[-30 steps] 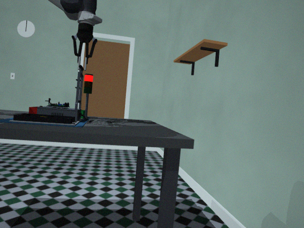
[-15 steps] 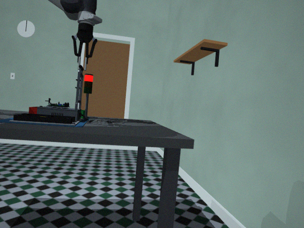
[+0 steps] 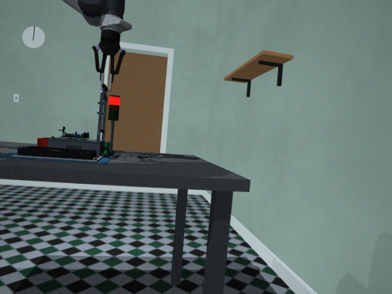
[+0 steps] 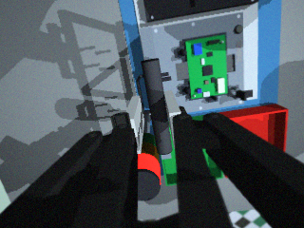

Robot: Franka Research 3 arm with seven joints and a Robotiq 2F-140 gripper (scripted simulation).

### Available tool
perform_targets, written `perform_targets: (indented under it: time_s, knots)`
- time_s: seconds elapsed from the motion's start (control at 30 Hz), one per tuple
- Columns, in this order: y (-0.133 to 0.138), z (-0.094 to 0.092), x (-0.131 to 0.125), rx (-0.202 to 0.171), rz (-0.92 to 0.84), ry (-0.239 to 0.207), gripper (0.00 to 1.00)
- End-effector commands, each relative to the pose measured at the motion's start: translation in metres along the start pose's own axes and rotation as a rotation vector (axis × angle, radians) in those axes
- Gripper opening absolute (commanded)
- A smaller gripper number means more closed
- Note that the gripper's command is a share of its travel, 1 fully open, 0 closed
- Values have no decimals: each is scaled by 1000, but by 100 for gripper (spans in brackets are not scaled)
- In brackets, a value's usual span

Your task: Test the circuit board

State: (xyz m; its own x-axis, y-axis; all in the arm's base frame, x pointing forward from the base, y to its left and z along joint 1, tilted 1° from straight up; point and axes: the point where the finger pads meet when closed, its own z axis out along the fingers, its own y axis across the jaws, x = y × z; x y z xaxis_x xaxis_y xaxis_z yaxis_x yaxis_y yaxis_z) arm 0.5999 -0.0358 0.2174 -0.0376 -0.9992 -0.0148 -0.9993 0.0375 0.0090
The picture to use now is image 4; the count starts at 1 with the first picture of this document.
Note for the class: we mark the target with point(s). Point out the green circuit board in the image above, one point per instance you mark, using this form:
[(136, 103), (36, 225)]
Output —
[(206, 59)]

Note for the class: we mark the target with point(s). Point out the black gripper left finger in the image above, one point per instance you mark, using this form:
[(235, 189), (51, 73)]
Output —
[(57, 198)]

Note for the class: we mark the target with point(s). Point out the red bin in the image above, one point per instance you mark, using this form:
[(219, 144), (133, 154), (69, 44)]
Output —
[(269, 122)]

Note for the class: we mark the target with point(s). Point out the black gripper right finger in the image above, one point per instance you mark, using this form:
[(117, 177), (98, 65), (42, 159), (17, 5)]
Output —
[(269, 178)]

